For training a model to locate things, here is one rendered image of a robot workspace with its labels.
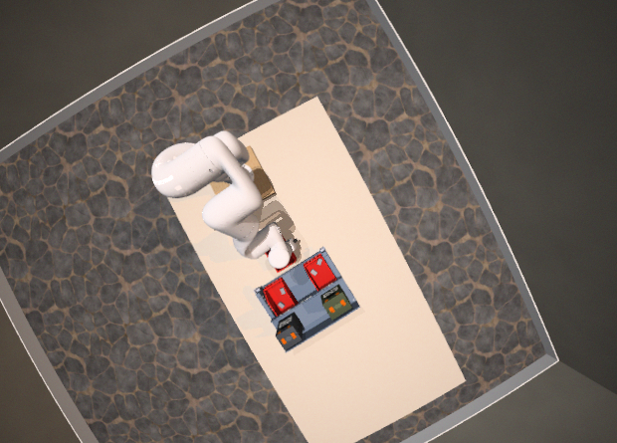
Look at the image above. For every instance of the dark grey metal shelf rack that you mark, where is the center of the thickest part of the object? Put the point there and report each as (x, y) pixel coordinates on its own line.
(309, 309)

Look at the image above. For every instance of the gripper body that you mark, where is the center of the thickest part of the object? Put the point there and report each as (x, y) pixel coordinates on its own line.
(292, 244)

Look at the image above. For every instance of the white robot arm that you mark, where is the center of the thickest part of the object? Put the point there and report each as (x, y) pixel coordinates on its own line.
(229, 211)

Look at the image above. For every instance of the dark green tool case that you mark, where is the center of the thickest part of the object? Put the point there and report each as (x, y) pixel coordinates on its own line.
(335, 302)

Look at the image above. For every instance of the red bin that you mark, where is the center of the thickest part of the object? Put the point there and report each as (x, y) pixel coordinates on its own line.
(292, 260)
(274, 296)
(324, 274)

